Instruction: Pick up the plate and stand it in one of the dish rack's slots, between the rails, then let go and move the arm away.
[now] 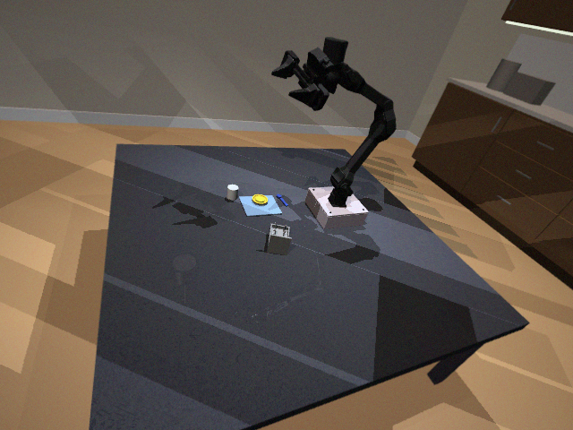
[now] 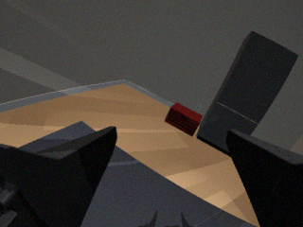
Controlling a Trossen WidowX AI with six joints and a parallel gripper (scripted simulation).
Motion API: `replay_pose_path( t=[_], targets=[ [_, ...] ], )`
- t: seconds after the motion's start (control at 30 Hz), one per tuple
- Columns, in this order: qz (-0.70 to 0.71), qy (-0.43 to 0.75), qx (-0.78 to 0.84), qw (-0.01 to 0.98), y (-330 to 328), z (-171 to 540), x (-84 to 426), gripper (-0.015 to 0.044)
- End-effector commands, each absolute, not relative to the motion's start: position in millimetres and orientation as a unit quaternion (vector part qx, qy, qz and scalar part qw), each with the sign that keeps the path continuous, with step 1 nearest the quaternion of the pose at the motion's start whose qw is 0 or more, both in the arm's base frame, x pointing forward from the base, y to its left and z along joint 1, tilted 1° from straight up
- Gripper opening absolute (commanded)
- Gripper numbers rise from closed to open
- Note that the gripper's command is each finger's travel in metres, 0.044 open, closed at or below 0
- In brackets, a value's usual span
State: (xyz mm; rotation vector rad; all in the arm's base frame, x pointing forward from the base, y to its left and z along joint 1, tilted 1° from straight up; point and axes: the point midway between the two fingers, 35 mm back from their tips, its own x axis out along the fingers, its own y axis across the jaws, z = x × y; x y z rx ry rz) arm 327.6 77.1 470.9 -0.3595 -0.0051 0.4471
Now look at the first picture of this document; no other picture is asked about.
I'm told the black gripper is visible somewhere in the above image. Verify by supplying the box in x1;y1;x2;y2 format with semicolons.
271;50;329;111

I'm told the light blue placemat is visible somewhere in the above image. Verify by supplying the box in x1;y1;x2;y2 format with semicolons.
239;195;282;217

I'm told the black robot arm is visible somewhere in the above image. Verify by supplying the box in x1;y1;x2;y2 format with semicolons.
303;37;397;207

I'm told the yellow round plate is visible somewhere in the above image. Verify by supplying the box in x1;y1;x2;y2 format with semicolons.
252;194;268;204

